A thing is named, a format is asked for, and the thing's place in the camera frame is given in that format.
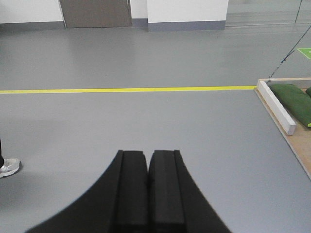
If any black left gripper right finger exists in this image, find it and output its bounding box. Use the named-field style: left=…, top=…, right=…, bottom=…
left=148, top=150, right=230, bottom=233

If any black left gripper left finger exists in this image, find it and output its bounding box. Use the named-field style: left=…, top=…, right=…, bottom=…
left=28, top=150, right=148, bottom=233

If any brown grey door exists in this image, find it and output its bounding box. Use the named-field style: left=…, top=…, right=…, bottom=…
left=60, top=0, right=132, bottom=28

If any white sneaker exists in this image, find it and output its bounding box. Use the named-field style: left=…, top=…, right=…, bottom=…
left=0, top=158, right=20, bottom=178

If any yellow floor tape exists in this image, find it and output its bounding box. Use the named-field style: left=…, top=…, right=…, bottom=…
left=0, top=85, right=256, bottom=94

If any wooden platform far left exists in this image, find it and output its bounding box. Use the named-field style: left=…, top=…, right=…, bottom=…
left=255, top=78, right=311, bottom=177

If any green sandbag far left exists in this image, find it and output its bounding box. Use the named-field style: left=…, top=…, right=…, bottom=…
left=270, top=84, right=311, bottom=128

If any green sandbag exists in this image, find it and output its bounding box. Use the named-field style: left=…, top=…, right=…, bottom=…
left=305, top=87, right=311, bottom=98
left=270, top=84, right=311, bottom=128

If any green floor marker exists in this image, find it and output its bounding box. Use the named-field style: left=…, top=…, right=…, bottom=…
left=297, top=48, right=311, bottom=59

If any dark blue guy rope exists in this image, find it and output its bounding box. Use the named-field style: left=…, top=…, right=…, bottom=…
left=268, top=23, right=311, bottom=79

